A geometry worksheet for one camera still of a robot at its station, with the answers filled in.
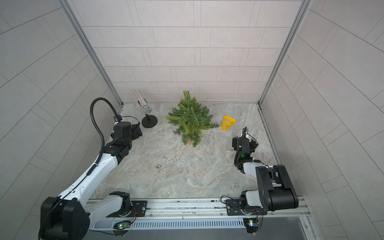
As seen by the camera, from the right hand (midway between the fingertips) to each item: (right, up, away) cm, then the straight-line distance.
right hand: (243, 136), depth 92 cm
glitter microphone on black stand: (-64, +8, +11) cm, 65 cm away
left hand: (-65, +7, -9) cm, 66 cm away
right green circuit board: (-3, -37, -24) cm, 45 cm away
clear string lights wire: (-38, -10, -1) cm, 40 cm away
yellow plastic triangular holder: (-8, +8, +13) cm, 17 cm away
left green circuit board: (-62, -35, -28) cm, 76 cm away
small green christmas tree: (-32, +11, -19) cm, 39 cm away
